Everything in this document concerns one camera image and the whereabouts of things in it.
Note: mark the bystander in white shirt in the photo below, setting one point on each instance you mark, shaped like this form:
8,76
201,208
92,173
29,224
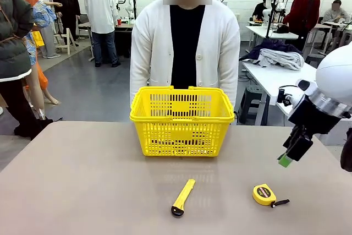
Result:
100,12

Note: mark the seated bystander in black top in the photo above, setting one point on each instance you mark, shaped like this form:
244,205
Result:
259,9

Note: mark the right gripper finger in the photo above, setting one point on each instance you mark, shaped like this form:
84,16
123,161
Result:
298,147
292,136

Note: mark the bystander in black coat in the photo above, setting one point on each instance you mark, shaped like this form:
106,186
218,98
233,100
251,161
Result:
66,4

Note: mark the seated bystander in grey top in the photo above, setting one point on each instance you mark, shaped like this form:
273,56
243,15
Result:
335,15

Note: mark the person's left forearm white sleeve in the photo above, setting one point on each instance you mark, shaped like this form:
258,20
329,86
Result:
229,86

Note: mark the yellow utility knife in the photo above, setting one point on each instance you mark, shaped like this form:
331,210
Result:
182,197

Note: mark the bystander in red sweater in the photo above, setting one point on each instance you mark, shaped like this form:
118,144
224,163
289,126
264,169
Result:
302,9

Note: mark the yellow tape measure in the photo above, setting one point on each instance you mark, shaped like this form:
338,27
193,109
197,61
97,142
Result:
262,193

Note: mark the white work table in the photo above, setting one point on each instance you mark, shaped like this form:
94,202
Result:
258,31
275,75

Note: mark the grey white cloth pile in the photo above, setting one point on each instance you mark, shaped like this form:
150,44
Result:
283,57

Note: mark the wooden folding chair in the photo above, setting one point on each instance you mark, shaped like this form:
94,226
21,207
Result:
66,39

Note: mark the mannequin in orange garment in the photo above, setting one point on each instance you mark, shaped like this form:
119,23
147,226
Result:
41,78

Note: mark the black bag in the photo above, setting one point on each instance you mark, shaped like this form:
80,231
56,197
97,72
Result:
282,29

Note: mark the person in white cardigan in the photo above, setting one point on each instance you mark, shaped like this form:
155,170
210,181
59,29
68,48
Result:
154,48

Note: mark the mannequin in blue patterned dress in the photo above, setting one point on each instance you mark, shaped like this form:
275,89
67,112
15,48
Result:
41,17

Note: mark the yellow sign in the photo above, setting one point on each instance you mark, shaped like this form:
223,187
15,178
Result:
38,39

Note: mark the bystander in green padded jacket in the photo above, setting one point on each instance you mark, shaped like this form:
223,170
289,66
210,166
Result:
13,39

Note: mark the yellow plastic shopping basket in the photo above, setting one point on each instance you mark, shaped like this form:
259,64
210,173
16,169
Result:
180,134

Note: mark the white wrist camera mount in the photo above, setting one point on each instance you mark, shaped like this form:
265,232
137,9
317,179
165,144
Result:
294,97

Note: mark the person's right forearm white sleeve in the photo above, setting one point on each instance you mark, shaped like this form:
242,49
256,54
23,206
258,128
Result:
138,86

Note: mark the pile of clothes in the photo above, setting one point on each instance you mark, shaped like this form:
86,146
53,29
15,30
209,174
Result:
270,45

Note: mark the grey plastic step stool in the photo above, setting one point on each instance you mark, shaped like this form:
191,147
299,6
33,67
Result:
251,92
313,59

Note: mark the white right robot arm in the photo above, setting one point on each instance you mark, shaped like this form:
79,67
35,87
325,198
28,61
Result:
335,72

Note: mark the dark work table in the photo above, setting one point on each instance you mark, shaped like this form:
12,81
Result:
123,30

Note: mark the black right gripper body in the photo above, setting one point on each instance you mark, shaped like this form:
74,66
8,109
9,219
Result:
316,119

